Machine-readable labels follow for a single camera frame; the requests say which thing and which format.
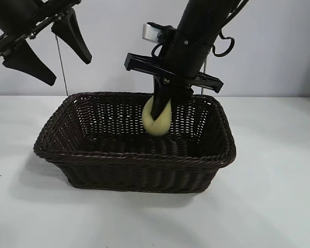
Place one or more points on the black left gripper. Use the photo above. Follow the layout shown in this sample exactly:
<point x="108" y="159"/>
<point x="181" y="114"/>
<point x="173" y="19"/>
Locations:
<point x="23" y="15"/>

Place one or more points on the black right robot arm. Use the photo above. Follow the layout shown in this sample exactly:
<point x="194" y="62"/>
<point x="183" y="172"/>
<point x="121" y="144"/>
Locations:
<point x="204" y="18"/>

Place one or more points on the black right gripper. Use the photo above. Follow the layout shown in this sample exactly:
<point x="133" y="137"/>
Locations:
<point x="191" y="56"/>

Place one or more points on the pale yellow egg yolk pastry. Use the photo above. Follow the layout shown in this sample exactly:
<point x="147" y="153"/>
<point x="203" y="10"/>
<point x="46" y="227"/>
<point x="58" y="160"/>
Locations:
<point x="157" y="127"/>

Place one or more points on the dark brown woven basket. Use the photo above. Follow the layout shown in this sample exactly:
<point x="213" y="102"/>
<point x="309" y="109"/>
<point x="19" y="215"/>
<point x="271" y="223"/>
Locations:
<point x="134" y="168"/>

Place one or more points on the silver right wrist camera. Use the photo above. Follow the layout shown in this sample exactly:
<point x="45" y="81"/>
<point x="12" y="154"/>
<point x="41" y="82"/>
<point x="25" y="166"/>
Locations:
<point x="151" y="32"/>

